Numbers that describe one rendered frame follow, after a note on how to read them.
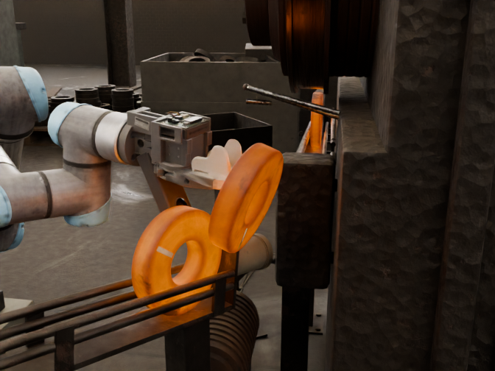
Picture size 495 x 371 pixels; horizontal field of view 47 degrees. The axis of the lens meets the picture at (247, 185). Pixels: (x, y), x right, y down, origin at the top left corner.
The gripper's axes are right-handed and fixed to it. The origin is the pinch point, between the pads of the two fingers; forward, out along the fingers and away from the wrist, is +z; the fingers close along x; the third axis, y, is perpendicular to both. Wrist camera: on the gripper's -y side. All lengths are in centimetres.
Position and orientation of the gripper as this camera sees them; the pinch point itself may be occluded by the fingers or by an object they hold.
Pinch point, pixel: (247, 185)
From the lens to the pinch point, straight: 76.4
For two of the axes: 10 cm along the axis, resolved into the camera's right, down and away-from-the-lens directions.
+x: 5.2, -3.0, 8.0
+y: 0.5, -9.2, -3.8
